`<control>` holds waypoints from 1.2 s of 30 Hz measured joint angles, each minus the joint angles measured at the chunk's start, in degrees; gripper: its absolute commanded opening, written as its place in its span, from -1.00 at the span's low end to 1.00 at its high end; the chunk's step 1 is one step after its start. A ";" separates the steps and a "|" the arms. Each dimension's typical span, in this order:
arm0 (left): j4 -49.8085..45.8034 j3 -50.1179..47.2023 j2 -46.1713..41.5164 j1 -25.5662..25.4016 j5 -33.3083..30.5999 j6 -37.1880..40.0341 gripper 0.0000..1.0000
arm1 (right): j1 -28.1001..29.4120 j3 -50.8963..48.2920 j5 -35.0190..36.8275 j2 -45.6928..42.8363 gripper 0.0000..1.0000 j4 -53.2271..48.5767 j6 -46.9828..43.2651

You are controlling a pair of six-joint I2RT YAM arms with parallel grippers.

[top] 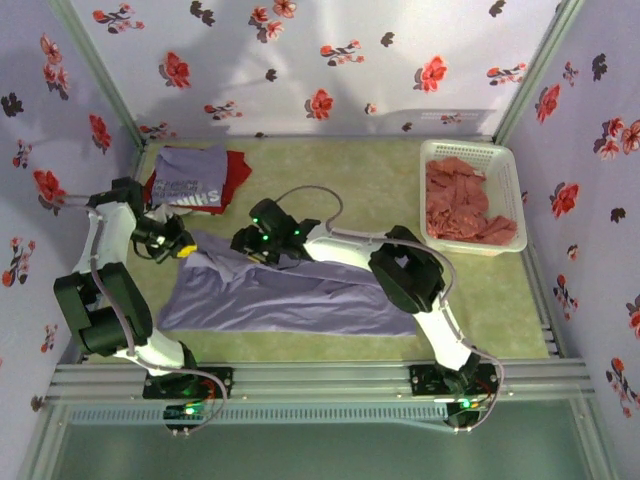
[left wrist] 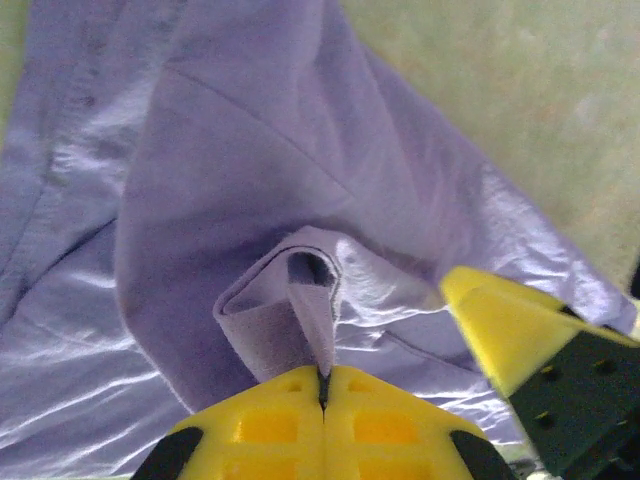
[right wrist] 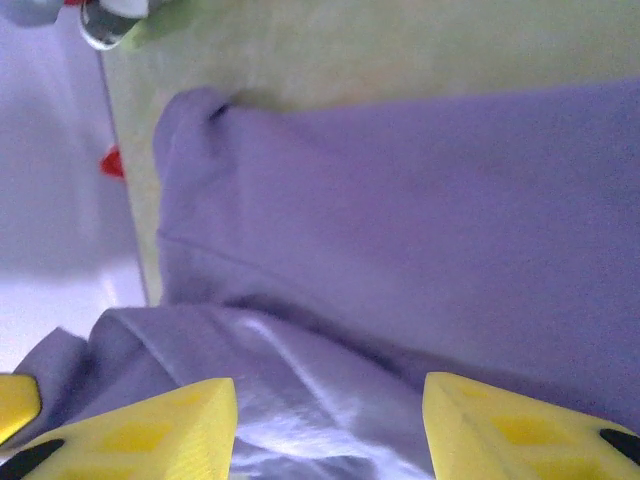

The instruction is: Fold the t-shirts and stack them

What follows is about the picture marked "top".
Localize plain lavender t-shirt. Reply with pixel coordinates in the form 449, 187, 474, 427
157, 229, 419, 337

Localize stack of folded clothes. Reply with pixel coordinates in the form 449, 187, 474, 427
141, 149, 253, 217

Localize crumpled pink t-shirts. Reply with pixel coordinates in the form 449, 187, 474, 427
424, 156, 519, 246

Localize folded lavender t-shirt white print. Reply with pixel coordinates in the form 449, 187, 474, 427
149, 144, 230, 209

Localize white plastic perforated basket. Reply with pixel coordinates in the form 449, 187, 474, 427
418, 138, 529, 254

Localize left arm grey cable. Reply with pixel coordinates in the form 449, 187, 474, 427
62, 193, 229, 434

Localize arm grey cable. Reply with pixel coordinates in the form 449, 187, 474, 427
274, 185, 504, 434
62, 193, 229, 434

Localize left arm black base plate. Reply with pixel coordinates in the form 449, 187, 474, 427
142, 366, 235, 400

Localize aluminium mounting rail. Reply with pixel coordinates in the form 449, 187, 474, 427
52, 358, 595, 402

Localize grey slotted cable duct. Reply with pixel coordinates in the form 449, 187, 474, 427
67, 404, 449, 426

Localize aluminium frame post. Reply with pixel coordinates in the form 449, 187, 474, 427
49, 0, 147, 145
493, 0, 586, 145

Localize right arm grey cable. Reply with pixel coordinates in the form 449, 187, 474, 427
274, 185, 504, 434

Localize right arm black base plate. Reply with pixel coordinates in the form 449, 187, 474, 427
408, 363, 501, 397

